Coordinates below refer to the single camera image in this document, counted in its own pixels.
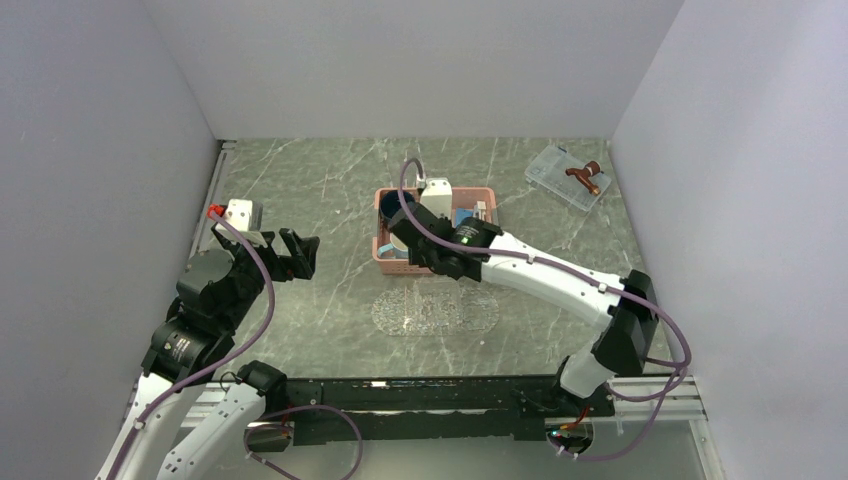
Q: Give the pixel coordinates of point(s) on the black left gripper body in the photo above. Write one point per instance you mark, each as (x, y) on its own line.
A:
(246, 262)

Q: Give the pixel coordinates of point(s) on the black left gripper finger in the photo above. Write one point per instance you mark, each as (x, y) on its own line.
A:
(291, 265)
(307, 257)

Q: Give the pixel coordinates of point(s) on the brown copper faucet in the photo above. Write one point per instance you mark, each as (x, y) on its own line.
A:
(583, 176)

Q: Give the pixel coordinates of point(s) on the dark blue mug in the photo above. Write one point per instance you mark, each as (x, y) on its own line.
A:
(390, 204)

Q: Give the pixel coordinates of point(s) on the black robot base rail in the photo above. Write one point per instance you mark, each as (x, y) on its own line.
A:
(522, 407)

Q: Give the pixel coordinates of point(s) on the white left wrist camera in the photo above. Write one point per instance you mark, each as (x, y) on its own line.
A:
(243, 214)

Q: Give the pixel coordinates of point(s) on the pink plastic perforated basket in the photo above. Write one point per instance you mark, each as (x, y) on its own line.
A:
(463, 197)

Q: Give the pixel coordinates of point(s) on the clear textured plastic tray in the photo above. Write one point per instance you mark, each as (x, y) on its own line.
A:
(435, 308)

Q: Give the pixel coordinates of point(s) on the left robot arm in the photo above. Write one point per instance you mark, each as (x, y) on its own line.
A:
(196, 338)

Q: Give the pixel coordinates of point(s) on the light blue mug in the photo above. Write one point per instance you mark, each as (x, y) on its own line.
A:
(395, 249)

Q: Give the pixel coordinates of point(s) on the blue toothpaste tube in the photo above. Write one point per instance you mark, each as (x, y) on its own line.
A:
(461, 214)

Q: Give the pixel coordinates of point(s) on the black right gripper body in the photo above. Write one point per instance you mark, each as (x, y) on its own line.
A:
(417, 258)

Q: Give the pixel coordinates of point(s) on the clear plastic organizer box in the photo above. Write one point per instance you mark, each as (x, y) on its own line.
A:
(547, 173)

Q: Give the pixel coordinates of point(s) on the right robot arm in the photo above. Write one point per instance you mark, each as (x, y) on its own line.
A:
(616, 307)

